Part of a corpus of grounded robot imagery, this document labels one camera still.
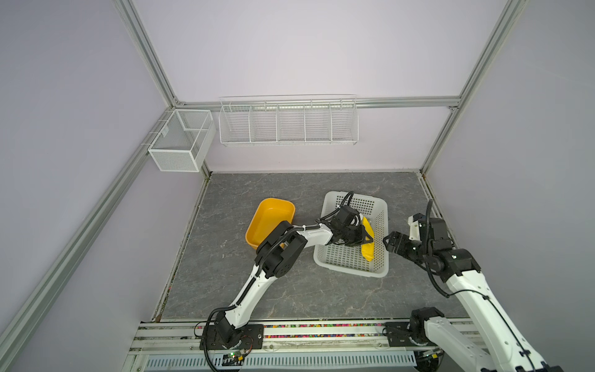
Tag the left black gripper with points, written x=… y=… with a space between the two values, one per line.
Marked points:
x=362 y=238

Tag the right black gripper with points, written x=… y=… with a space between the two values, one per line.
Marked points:
x=400 y=248

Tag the yellow paper napkin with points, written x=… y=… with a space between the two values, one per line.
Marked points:
x=367 y=247

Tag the white perforated plastic basket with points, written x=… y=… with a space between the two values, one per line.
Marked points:
x=349 y=260

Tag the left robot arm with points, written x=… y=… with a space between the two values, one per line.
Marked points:
x=277 y=254

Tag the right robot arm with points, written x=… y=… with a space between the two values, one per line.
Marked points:
x=455 y=274

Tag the yellow plastic tray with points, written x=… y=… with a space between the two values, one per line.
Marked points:
x=270 y=212

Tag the white vent grille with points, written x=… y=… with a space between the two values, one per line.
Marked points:
x=285 y=361

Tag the white mesh box basket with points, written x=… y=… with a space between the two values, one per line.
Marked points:
x=183 y=141

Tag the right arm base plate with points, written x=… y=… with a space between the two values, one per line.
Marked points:
x=403 y=334

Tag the white wire shelf rack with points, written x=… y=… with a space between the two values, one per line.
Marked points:
x=288 y=120

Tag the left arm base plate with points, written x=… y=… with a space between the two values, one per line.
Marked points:
x=223 y=337

